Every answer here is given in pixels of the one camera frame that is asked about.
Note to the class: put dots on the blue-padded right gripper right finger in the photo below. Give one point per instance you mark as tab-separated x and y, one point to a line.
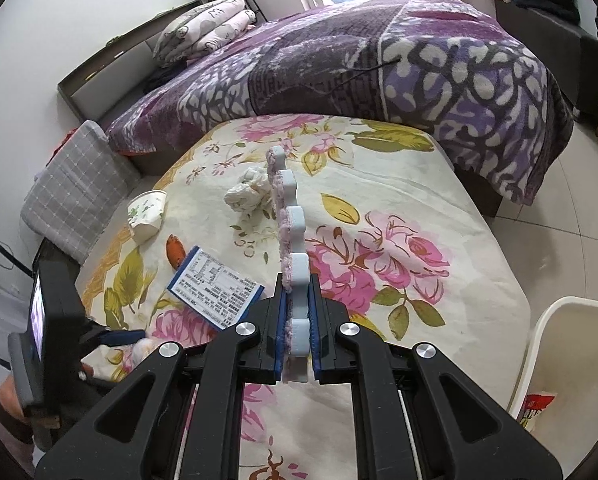
315	307

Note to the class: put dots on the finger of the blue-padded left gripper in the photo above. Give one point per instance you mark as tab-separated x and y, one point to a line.
120	338

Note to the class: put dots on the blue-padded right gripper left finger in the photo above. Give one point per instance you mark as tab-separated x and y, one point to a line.
280	301

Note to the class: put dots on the blue and white medicine box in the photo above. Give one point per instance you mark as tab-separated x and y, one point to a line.
212	290

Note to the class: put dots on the white foam puzzle strip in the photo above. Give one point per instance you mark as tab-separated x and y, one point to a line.
295	266

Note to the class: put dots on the white floral paper cup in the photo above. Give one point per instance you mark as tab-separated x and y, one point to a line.
145	215

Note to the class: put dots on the red snack bag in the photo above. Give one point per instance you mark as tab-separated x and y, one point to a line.
533	406

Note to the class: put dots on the white plastic trash bin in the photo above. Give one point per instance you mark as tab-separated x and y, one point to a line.
560	371

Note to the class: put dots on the person's left hand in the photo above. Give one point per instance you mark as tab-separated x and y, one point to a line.
13	424

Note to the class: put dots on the orange-brown snack wrapper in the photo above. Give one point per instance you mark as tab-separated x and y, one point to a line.
175	251

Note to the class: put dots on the floral cream blanket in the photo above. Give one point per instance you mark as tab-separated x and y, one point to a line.
373	210

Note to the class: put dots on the crumpled white tissue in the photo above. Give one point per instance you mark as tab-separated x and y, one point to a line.
253	190

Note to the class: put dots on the grey checked cushion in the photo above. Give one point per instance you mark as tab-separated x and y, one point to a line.
76	195

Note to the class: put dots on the purple patterned bed quilt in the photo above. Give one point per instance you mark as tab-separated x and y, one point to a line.
436	65

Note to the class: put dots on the folded floral pillows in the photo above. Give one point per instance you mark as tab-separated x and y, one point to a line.
203	30

